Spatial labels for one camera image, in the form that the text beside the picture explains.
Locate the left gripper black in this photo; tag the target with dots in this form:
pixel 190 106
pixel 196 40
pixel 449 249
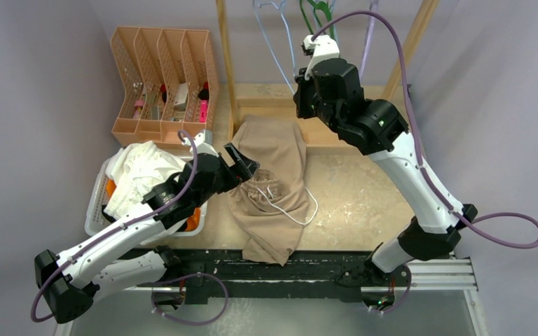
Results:
pixel 244 166

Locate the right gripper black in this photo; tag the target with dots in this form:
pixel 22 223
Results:
pixel 306 85

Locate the beige shorts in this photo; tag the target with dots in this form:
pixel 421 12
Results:
pixel 273 205

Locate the white plastic perforated basket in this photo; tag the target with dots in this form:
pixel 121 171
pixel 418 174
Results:
pixel 95 222

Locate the green hanger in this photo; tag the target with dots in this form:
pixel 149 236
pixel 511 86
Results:
pixel 313 11

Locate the white shorts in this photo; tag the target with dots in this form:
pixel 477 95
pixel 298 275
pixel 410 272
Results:
pixel 135 170

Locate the lilac plastic hanger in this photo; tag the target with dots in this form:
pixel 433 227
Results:
pixel 373 6

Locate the orange shorts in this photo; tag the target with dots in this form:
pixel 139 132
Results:
pixel 190 225

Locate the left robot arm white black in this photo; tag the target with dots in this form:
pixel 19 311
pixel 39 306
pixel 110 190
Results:
pixel 71 281

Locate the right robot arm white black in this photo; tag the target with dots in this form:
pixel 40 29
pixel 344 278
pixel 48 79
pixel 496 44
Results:
pixel 331 92

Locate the wooden clothes rack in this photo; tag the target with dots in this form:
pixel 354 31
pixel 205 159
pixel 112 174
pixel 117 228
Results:
pixel 275 101

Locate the pink marker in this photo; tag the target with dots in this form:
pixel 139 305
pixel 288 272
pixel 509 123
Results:
pixel 204 105

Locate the white small box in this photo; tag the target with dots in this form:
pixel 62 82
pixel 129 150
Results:
pixel 181 97

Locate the peach plastic file organizer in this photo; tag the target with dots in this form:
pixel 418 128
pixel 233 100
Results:
pixel 152 62

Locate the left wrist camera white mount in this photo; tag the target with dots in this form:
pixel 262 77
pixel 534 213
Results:
pixel 202 143

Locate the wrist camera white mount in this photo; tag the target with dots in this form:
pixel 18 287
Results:
pixel 202 143
pixel 319 49

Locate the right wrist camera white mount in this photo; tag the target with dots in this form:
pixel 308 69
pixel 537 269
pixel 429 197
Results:
pixel 319 49

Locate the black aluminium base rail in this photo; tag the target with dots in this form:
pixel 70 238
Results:
pixel 214 273

